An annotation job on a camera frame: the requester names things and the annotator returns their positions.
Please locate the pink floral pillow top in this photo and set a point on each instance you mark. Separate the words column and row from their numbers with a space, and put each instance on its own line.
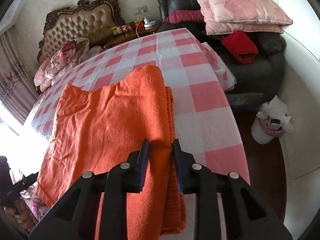
column 248, row 12

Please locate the maroon cushion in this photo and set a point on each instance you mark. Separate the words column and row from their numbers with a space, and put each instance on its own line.
column 179, row 16

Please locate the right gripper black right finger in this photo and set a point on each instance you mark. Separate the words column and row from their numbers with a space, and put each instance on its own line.
column 226, row 207

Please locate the pink floral pillow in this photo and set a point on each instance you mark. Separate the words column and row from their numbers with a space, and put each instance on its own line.
column 248, row 12
column 214, row 28

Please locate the pink floral pillow bottom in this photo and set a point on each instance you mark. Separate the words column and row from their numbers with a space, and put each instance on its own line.
column 214, row 28

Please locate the red folded garment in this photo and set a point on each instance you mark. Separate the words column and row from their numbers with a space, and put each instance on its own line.
column 240, row 46

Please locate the red white checkered plastic sheet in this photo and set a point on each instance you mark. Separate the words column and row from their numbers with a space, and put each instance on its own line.
column 204, row 121

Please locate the tufted brown bed headboard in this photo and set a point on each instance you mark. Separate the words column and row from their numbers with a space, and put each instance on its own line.
column 91, row 20

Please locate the floral folded quilt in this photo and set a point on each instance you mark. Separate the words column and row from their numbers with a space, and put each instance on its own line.
column 71, row 54

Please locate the floral bed sheet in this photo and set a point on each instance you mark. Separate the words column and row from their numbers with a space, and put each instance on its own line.
column 34, row 202

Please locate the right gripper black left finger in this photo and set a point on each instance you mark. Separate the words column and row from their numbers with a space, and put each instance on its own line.
column 94, row 207

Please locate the orange pants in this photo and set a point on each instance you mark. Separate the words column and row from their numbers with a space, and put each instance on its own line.
column 95, row 131

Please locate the wooden nightstand with items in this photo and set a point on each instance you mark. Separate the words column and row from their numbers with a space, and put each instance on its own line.
column 132, row 31

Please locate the black leather armchair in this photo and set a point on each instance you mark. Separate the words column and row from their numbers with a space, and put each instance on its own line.
column 256, row 82

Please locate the dark grey clothing pile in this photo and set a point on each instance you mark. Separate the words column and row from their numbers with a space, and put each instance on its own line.
column 268, row 43

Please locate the pink curtain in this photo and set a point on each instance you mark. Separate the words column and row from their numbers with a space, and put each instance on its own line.
column 18, row 92

